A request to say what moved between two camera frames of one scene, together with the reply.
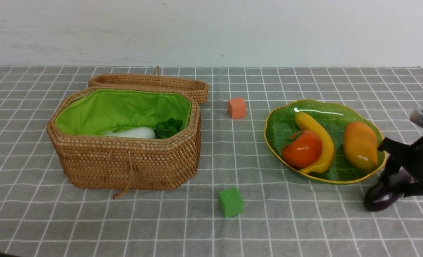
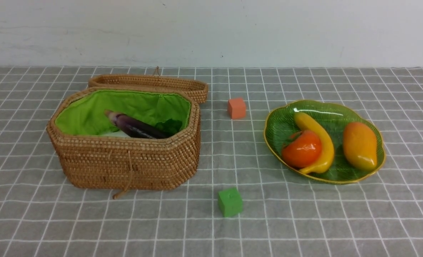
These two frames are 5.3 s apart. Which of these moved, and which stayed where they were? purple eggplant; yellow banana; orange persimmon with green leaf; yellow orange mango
Moved: purple eggplant
Stayed: yellow orange mango; orange persimmon with green leaf; yellow banana
